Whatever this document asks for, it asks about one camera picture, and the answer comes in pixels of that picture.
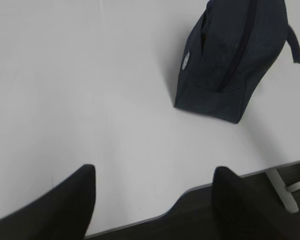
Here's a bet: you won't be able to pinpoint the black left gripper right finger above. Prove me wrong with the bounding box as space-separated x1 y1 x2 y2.
211 166 300 240

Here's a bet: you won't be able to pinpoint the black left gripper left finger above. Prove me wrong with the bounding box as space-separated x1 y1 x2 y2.
0 164 96 240

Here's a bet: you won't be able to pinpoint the navy blue lunch bag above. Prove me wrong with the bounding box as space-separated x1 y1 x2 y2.
174 0 300 124

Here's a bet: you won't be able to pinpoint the white table leg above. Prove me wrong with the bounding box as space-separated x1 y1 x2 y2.
265 168 300 214

